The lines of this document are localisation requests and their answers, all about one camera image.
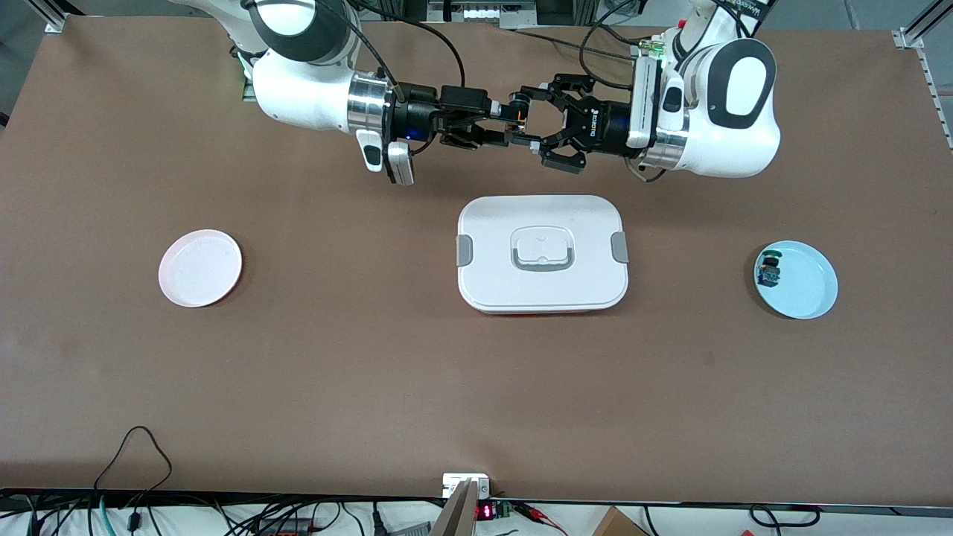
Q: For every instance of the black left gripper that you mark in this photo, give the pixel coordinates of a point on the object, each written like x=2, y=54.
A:
x=604, y=126

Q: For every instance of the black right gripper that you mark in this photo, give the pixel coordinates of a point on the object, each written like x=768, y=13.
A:
x=417, y=119

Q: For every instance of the orange push-button switch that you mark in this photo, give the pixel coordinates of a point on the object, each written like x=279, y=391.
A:
x=521, y=113

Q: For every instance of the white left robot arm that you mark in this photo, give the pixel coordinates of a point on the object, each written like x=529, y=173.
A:
x=730, y=141

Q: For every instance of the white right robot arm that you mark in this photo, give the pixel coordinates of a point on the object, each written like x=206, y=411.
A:
x=298, y=89

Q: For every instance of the white power strip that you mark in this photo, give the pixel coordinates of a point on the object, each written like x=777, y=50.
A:
x=484, y=13

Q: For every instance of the light blue round plate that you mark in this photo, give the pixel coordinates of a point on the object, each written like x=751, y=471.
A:
x=808, y=290

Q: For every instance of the pink round plate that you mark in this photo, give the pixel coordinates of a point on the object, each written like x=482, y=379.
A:
x=199, y=268

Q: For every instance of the red digit display module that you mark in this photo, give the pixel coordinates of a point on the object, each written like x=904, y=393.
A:
x=485, y=511

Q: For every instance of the red clip test leads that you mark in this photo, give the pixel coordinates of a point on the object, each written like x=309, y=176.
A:
x=536, y=514

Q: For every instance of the brown cardboard box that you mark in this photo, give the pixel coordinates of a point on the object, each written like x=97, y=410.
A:
x=618, y=525

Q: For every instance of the black power plug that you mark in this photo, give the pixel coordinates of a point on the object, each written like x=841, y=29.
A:
x=378, y=521

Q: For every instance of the blue push-button switch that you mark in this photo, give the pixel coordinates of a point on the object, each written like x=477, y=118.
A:
x=770, y=272

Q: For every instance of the white mounting bracket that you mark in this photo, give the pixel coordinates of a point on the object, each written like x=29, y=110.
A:
x=450, y=482

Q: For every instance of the aluminium frame rail with holes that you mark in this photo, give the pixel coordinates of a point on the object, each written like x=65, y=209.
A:
x=931, y=82

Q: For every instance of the aluminium camera mount profile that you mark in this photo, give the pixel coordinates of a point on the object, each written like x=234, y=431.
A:
x=456, y=517

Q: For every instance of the aluminium frame profile corner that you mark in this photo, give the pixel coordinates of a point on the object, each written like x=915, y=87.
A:
x=56, y=18

